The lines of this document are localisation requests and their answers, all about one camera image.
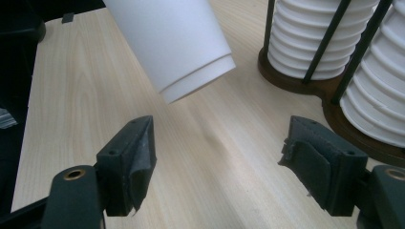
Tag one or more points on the short stack of paper cups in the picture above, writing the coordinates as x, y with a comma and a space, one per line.
305, 41

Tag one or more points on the tall stack of paper cups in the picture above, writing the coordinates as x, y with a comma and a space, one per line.
382, 89

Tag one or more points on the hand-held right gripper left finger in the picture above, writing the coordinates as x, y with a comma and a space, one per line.
125, 165

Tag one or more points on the single white paper cup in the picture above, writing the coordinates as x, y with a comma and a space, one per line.
168, 38
200, 83

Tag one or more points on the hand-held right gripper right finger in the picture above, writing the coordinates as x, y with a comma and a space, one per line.
328, 165

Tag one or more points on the black tape strip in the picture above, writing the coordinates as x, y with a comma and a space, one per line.
68, 17

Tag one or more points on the brown double cup holder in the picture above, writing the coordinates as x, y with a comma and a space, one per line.
328, 87

